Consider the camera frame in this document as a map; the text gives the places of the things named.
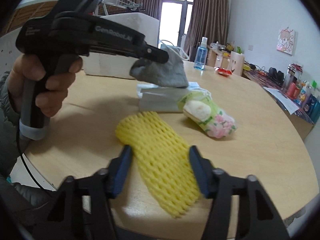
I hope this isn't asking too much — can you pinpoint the grey sock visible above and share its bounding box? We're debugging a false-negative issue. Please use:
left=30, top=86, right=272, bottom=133
left=129, top=44, right=189, bottom=88

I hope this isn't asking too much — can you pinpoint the white tissue pack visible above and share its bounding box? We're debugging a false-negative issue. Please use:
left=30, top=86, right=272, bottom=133
left=136, top=82, right=199, bottom=113

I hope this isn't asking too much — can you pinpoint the green floral tissue packet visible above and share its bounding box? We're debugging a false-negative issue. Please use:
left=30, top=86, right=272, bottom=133
left=177, top=90, right=237, bottom=139

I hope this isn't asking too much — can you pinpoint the yellow foam fruit net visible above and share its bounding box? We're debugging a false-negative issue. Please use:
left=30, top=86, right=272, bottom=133
left=115, top=112, right=200, bottom=218

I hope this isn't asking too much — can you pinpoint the grey jacket forearm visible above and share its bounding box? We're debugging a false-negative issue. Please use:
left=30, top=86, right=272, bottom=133
left=1, top=72, right=20, bottom=179

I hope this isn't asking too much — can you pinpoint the person's left hand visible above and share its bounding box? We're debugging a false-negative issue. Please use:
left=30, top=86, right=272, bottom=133
left=7, top=54, right=83, bottom=118

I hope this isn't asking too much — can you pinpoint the white styrofoam box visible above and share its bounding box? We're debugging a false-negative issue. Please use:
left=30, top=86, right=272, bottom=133
left=81, top=12, right=161, bottom=80

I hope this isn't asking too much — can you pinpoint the metal bunk bed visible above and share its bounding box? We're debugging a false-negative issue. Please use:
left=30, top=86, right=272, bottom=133
left=4, top=0, right=145, bottom=50

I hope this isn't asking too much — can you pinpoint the blue spray bottle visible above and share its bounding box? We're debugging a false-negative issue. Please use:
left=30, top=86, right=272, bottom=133
left=194, top=37, right=208, bottom=70

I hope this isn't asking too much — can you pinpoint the wooden desk with drawers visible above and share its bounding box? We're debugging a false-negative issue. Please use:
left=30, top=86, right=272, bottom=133
left=206, top=48, right=231, bottom=69

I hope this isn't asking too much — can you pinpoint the right brown curtain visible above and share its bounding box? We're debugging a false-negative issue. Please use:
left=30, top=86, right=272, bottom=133
left=184, top=0, right=229, bottom=55

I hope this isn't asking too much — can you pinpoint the red snack packet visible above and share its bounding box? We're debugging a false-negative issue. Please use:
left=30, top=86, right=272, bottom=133
left=215, top=67, right=233, bottom=77

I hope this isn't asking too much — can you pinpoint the wooden smiley chair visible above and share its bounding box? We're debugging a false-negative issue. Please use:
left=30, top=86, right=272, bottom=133
left=227, top=51, right=245, bottom=76

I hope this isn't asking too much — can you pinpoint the white paper sheet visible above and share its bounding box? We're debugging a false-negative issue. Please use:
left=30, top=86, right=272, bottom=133
left=263, top=87, right=299, bottom=115

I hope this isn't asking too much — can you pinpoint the patterned cloth desk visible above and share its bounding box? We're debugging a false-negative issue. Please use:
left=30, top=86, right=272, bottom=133
left=242, top=70, right=315, bottom=141

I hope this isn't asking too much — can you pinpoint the clear red-lid bottle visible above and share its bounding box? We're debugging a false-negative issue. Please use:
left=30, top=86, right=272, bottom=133
left=282, top=63, right=303, bottom=90

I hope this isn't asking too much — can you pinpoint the anime girl wall picture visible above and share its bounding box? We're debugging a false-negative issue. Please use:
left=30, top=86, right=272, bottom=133
left=277, top=28, right=296, bottom=55

